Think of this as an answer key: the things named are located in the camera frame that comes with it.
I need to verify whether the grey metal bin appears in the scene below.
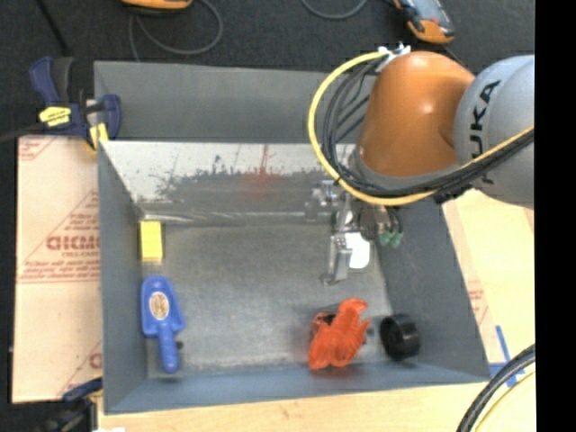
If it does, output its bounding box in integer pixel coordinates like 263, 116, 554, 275
93, 59, 492, 416

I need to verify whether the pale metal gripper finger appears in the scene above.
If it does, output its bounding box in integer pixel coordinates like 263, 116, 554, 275
320, 235, 352, 286
348, 233, 372, 270

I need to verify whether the brown cardboard board, red print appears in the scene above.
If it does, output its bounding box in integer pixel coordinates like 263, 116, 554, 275
11, 133, 536, 404

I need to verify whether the black round cap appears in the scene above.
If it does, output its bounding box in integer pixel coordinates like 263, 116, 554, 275
379, 313, 421, 362

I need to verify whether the blue toy shovel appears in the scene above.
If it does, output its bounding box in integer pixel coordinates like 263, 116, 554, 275
139, 274, 187, 374

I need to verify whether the yellow block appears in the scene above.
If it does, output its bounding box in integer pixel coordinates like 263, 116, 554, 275
139, 220, 165, 262

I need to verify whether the orange toy lobster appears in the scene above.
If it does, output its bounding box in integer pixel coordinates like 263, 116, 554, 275
307, 297, 372, 371

